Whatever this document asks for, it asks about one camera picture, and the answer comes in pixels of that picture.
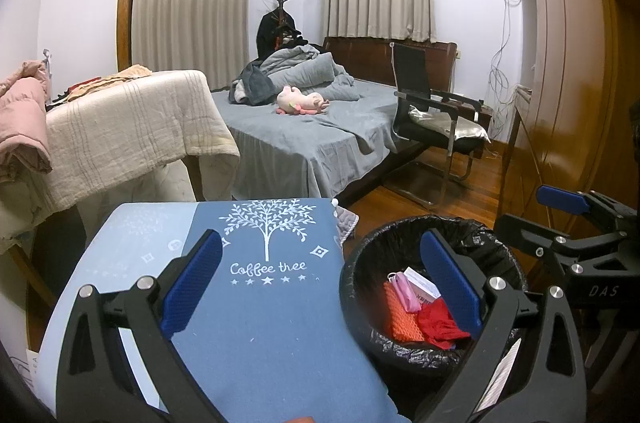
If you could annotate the white and blue box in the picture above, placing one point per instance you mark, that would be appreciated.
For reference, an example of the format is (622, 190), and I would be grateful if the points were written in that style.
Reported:
(422, 285)

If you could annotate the beige striped blanket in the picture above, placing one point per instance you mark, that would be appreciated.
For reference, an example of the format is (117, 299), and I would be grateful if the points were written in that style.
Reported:
(125, 123)

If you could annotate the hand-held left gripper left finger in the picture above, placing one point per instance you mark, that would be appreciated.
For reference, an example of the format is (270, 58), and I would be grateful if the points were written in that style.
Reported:
(192, 288)

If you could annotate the silver cushion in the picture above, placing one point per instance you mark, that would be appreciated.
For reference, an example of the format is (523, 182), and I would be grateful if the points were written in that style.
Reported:
(450, 128)

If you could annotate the white paper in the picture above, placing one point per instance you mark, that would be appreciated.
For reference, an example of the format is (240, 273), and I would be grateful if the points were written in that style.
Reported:
(30, 373)

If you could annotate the trash bin with black bag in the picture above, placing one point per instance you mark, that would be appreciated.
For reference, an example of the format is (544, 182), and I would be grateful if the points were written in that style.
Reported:
(370, 253)

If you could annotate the wooden wardrobe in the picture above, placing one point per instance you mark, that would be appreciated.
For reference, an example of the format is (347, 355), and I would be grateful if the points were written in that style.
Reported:
(565, 53)

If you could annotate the yellowish cloth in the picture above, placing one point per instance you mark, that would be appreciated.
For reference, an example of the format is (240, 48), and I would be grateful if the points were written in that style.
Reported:
(127, 74)

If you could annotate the black office chair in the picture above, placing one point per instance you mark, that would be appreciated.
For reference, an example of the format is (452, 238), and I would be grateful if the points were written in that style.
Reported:
(412, 68)

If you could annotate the pink plush toy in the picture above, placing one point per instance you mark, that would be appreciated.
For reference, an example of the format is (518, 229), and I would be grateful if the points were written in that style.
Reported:
(297, 100)

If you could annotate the red plastic bag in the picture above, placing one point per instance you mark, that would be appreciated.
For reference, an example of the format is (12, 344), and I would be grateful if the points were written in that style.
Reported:
(440, 323)

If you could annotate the dark grey garment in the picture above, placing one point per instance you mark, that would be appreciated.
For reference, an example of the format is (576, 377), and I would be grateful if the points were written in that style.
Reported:
(257, 88)

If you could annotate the grey bedsheet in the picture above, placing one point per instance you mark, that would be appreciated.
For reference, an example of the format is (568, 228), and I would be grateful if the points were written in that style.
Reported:
(300, 138)

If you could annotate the grey duvet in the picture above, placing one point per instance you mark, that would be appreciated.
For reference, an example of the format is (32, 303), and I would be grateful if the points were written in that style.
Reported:
(310, 73)

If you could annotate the wide beige curtain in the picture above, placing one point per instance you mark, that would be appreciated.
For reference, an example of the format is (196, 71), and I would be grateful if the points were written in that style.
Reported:
(190, 8)

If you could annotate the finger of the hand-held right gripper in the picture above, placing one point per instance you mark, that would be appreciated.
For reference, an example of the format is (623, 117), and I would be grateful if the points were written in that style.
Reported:
(530, 235)
(562, 198)

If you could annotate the black clothes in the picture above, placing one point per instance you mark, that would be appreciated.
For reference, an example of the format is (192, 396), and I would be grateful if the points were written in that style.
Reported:
(272, 35)

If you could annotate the grey quilted pad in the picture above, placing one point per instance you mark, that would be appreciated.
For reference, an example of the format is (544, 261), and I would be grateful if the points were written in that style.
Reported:
(347, 223)

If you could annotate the wooden window frame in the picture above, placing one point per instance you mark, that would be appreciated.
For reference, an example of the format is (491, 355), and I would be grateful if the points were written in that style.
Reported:
(125, 3)

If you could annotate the wooden coat rack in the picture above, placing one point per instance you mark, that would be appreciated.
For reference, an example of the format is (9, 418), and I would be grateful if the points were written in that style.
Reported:
(282, 0)

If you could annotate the pink face mask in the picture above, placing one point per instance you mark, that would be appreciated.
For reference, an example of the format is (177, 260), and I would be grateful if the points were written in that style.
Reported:
(407, 295)

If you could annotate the orange foam net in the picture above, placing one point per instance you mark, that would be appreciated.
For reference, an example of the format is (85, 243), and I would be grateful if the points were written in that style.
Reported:
(400, 323)

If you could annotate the wooden bed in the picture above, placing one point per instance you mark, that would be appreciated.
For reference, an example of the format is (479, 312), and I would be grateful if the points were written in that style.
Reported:
(360, 53)

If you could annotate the pink padded jacket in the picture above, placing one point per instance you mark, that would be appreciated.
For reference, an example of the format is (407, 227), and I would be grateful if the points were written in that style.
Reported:
(20, 118)

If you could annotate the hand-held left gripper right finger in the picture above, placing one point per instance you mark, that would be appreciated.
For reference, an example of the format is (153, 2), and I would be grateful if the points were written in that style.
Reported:
(450, 283)

